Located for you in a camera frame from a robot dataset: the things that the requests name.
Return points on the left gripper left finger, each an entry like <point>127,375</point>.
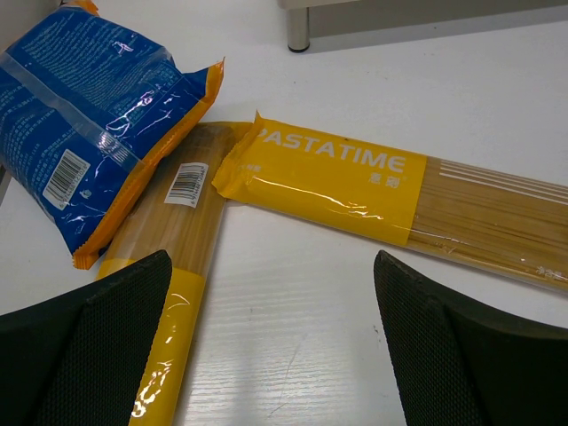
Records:
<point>78,358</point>

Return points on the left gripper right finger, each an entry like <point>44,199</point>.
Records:
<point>458,361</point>

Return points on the blue orange pasta bag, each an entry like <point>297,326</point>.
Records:
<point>89,108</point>

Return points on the white two-tier shelf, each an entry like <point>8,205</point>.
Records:
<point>318,26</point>

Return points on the yellow Pastatime spaghetti pack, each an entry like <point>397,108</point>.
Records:
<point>497,222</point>

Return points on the yellow spaghetti pack with label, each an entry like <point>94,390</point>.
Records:
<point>180,212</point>

